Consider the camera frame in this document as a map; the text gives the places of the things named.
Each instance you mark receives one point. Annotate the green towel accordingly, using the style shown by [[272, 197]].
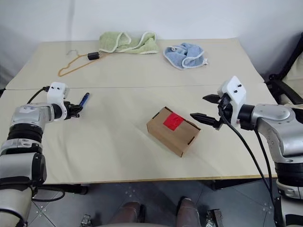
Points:
[[125, 43]]

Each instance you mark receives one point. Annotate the metal bracket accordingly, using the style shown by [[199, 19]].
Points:
[[214, 218], [85, 220]]

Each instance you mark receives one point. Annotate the dark brown rounded shape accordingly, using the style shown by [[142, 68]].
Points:
[[189, 210], [129, 212]]

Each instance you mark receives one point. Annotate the cream cushion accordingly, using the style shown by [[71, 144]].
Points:
[[296, 71]]

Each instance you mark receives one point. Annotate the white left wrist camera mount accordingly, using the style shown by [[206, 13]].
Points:
[[55, 94]]

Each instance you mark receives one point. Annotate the blue towel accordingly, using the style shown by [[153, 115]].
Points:
[[187, 55]]

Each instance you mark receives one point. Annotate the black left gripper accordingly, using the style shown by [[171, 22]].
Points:
[[68, 110]]

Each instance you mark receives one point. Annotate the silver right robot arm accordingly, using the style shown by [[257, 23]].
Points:
[[272, 113]]

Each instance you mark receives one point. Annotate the small black box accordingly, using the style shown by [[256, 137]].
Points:
[[93, 55]]

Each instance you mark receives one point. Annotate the brown cardboard box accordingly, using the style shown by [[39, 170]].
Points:
[[170, 139]]

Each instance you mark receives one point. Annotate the blue pen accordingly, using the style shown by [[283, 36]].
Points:
[[84, 98]]

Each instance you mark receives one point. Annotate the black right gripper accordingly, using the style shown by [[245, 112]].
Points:
[[226, 111]]

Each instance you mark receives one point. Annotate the black table frame bar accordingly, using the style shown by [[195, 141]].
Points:
[[222, 184], [71, 189]]

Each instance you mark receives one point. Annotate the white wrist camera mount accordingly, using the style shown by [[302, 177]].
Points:
[[55, 94], [234, 92]]

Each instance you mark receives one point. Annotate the black office chair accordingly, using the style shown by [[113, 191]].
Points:
[[286, 68]]

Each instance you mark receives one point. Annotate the red tape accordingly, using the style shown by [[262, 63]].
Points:
[[172, 121]]

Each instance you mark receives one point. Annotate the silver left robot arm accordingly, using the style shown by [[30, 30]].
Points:
[[26, 116]]

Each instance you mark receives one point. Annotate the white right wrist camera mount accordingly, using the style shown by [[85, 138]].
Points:
[[234, 92]]

